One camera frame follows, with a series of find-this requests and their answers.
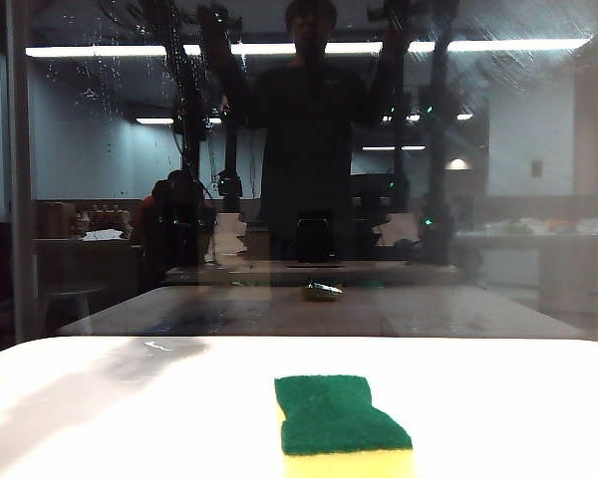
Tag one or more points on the green and yellow sponge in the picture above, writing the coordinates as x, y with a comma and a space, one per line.
339, 418

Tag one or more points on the round grey stool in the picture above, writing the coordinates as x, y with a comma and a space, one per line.
75, 291

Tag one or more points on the large glass pane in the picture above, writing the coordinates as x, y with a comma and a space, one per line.
528, 159

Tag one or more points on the grey vertical frame post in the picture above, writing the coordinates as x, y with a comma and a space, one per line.
22, 174

